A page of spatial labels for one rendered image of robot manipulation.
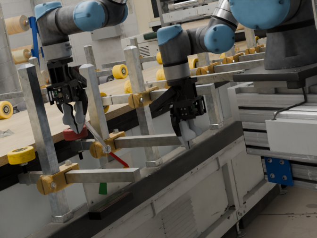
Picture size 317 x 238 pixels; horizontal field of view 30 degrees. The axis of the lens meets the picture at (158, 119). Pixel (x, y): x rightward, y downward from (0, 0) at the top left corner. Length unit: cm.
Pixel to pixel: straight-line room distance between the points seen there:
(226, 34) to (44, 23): 48
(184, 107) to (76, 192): 58
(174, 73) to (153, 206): 60
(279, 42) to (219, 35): 21
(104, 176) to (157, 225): 96
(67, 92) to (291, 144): 63
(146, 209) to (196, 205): 76
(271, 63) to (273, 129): 19
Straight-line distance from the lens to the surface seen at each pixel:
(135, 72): 204
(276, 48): 141
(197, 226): 284
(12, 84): 599
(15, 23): 918
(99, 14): 155
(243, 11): 128
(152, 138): 181
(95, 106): 185
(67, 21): 156
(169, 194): 221
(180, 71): 169
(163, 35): 168
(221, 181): 304
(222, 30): 156
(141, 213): 206
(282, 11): 127
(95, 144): 185
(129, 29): 1210
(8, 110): 275
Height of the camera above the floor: 122
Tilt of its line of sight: 10 degrees down
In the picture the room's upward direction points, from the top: 12 degrees counter-clockwise
